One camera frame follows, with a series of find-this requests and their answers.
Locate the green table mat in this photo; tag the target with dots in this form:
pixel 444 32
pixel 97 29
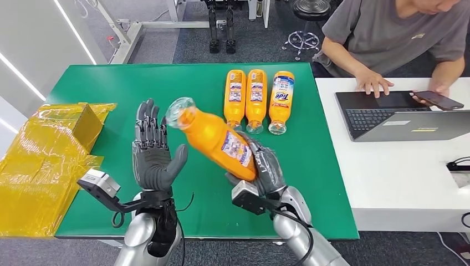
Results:
pixel 165 80

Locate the white furniture leg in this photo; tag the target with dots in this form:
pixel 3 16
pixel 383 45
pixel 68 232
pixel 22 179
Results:
pixel 266 13

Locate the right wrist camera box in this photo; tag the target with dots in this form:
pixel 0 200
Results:
pixel 246 198

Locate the dark grey laptop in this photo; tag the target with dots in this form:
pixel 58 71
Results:
pixel 385 117

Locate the white table foot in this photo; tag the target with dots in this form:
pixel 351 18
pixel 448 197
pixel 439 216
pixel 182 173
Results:
pixel 110 243

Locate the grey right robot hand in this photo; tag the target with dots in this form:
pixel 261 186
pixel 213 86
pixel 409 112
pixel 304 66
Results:
pixel 270 169

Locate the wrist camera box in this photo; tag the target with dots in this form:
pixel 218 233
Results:
pixel 246 198
pixel 102 183

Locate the white desk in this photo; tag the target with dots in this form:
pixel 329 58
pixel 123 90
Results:
pixel 396 176

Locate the orange detergent bottle clear cap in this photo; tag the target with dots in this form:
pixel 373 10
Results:
pixel 213 139
pixel 256 106

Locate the orange detergent bottle blue cap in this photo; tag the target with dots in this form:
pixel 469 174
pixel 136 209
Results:
pixel 235 102

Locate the person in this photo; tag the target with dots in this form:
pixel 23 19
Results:
pixel 385 36

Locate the person's left forearm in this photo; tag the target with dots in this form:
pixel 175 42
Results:
pixel 446 69

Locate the black smartphone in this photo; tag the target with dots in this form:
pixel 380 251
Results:
pixel 442 101

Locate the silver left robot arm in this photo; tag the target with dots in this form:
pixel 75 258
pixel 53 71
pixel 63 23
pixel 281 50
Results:
pixel 139 235

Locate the person's left hand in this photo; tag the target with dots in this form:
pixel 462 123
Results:
pixel 440 86

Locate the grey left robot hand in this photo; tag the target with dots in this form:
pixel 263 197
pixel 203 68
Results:
pixel 154 165

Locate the black round stool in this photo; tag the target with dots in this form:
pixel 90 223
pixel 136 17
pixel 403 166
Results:
pixel 310 9

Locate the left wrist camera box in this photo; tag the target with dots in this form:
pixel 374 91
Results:
pixel 102 183

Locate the person's right hand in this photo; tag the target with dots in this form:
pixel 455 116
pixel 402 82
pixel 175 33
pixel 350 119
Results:
pixel 372 81

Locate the yellow film-wrapped box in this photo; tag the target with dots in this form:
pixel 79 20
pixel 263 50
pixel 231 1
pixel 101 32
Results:
pixel 29 172

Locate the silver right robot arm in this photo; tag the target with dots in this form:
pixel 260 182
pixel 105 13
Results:
pixel 297 235

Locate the person's right forearm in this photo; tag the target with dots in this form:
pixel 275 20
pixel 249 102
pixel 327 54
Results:
pixel 341 55

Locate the white metal frame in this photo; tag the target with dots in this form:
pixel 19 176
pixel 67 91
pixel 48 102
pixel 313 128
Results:
pixel 128 36

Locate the black robot legs stand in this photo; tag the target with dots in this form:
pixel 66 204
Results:
pixel 214 25

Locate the orange Tide bottle logo up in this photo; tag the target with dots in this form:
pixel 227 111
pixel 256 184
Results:
pixel 281 110

